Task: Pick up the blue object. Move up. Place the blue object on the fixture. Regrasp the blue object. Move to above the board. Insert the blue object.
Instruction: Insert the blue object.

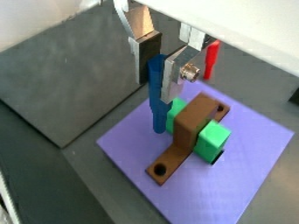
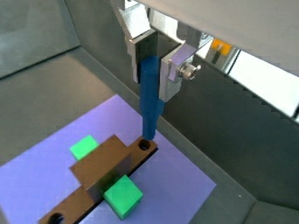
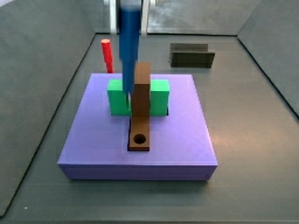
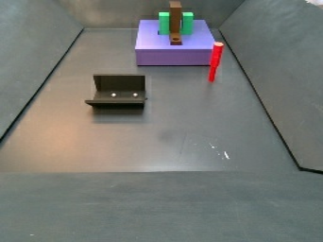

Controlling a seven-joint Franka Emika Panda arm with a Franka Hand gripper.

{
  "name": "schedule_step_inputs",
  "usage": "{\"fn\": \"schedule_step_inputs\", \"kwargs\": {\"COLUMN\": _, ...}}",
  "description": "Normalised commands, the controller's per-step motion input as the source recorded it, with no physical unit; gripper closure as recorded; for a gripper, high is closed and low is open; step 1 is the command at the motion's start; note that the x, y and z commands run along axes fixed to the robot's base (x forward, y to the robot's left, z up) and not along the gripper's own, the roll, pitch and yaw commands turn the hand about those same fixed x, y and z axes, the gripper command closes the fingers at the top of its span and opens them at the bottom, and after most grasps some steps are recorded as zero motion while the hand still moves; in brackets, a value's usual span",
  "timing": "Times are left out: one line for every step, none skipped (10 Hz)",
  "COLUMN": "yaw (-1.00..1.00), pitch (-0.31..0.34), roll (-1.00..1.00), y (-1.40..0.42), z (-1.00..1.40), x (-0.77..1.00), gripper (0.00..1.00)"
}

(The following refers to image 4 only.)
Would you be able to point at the black angled fixture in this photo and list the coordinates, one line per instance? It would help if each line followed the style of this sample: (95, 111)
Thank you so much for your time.
(119, 89)

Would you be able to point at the purple base block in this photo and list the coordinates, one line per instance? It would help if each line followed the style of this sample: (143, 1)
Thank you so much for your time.
(155, 51)

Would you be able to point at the red hexagonal peg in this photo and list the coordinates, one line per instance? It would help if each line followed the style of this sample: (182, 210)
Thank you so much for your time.
(215, 60)

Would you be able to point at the green U-shaped block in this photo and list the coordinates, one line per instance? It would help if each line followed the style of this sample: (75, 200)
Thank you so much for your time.
(186, 23)

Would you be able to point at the brown L-shaped block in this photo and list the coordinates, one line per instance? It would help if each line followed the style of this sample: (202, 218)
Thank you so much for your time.
(175, 18)

